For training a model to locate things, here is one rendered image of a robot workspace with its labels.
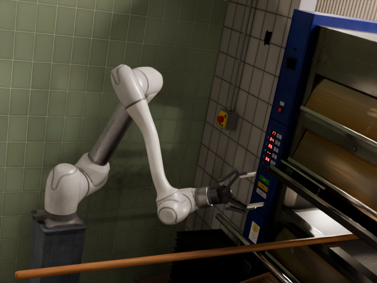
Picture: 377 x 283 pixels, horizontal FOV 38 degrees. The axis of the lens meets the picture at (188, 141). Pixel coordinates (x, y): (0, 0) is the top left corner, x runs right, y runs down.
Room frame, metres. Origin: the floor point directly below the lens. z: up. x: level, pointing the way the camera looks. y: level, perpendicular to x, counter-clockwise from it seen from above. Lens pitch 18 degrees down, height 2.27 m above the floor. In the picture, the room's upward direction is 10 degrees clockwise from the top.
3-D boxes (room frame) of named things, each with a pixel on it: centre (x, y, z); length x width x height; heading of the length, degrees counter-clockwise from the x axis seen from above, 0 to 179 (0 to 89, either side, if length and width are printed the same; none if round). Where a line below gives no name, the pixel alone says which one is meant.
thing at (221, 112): (3.03, -0.20, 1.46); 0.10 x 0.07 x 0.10; 29
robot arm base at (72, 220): (2.34, 0.57, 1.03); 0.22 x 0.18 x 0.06; 124
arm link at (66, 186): (2.36, 0.55, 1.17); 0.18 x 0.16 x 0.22; 159
